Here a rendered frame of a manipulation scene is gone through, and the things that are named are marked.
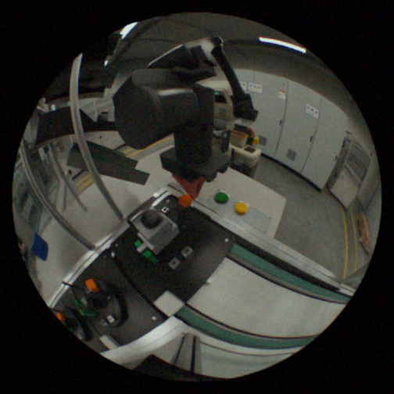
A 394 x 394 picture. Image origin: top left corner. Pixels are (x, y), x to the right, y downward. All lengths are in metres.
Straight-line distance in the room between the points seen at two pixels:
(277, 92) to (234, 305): 3.15
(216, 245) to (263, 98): 3.02
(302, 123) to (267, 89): 1.03
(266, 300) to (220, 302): 0.13
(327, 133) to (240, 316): 3.14
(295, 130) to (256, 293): 2.93
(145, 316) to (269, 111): 3.19
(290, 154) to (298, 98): 1.41
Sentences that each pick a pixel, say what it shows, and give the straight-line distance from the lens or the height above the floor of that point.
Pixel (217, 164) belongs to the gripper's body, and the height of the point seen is 1.15.
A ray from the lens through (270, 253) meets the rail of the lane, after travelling 0.34.
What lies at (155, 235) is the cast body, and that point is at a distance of 0.19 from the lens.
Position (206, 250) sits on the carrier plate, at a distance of 0.29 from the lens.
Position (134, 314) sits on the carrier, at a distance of 0.32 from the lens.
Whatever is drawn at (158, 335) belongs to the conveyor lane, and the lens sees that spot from 0.33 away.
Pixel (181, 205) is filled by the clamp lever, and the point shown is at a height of 1.06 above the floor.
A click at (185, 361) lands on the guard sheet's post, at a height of 1.10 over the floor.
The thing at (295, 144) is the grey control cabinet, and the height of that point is 0.71.
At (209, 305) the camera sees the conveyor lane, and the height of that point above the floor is 0.92.
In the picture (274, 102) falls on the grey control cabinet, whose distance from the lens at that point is 3.05.
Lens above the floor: 1.24
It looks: 47 degrees down
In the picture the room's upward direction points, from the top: straight up
